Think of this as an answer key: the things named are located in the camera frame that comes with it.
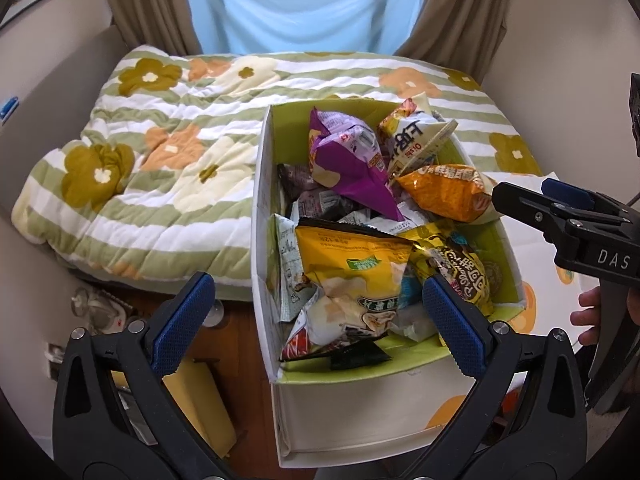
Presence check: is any brown gold snack bag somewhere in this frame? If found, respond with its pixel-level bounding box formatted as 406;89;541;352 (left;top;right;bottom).
399;219;494;318

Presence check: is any orange white snack bag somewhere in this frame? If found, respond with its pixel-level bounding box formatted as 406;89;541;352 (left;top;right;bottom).
378;93;458;182

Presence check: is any green cardboard box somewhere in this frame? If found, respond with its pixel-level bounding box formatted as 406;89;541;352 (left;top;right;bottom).
250;96;527;469

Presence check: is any yellow chip bag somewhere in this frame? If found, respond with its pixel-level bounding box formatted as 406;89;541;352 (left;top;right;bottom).
285;218;412;359

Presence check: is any purple snack bag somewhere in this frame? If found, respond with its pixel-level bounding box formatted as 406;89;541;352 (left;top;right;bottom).
308;107;404;221

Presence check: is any dark brown snack bag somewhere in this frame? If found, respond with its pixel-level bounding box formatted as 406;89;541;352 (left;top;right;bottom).
278;164;372;224

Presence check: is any person's right hand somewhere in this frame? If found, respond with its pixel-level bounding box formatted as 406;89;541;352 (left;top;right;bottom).
569;285;640;347

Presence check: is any yellow envelope on floor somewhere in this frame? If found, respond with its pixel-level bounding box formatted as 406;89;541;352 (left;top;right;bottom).
112;359;236;458

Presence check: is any right brown curtain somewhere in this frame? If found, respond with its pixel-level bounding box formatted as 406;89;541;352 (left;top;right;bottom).
396;0;510;84

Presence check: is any brown curtain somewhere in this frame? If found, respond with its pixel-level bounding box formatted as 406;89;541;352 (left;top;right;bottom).
396;0;510;84
107;0;202;55

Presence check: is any white green bag in box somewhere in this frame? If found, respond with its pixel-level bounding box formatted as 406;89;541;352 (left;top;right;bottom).
274;214;316;322

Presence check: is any floral striped quilt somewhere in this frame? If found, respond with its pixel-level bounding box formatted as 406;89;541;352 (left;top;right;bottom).
10;46;540;301

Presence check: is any grey bed headboard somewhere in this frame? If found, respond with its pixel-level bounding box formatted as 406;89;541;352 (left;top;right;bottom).
0;24;132;212

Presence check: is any blue item on headboard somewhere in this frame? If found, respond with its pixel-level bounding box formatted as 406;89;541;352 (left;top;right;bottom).
0;96;20;124

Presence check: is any light blue window sheet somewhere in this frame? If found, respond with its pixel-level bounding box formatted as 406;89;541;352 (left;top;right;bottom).
188;0;424;54

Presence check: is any left brown curtain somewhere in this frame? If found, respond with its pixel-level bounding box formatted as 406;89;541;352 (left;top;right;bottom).
107;0;202;55

